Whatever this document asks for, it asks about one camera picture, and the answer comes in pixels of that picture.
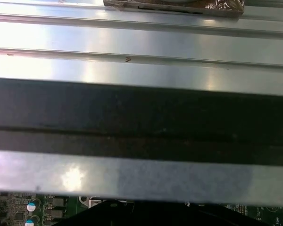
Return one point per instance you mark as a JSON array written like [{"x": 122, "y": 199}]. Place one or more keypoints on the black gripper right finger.
[{"x": 179, "y": 216}]

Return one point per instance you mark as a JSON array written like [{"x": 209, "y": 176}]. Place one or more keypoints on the green motherboard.
[{"x": 11, "y": 209}]

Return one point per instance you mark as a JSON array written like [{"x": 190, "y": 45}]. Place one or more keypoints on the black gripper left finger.
[{"x": 108, "y": 214}]

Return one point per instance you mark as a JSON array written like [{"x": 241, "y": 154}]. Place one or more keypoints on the black grey PC case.
[{"x": 141, "y": 117}]

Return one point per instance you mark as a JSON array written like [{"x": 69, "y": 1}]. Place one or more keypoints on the blue topped capacitor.
[
  {"x": 31, "y": 206},
  {"x": 29, "y": 222}
]

